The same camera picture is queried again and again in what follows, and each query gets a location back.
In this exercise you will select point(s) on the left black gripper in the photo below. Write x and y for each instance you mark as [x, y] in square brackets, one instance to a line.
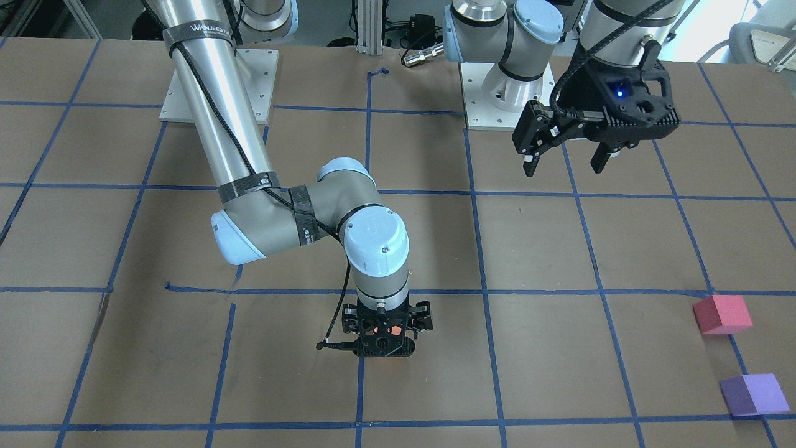
[591, 93]

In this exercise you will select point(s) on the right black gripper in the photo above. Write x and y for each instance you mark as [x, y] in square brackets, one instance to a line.
[351, 313]

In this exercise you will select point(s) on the orange foam cube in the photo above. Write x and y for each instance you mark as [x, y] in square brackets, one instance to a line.
[389, 330]

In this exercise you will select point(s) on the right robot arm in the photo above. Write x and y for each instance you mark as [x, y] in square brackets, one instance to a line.
[258, 218]

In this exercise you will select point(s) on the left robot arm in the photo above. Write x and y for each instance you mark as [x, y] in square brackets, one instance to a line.
[520, 37]

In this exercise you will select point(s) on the silver metal cylinder connector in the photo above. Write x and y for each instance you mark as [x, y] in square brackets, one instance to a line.
[413, 58]

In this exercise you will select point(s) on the red foam cube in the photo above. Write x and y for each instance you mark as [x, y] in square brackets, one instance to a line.
[722, 314]

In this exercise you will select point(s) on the purple foam cube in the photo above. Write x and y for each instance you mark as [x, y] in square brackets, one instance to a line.
[754, 394]

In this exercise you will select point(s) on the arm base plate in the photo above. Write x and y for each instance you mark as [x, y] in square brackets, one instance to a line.
[494, 101]
[257, 69]

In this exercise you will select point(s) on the aluminium frame post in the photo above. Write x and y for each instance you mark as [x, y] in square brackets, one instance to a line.
[369, 27]

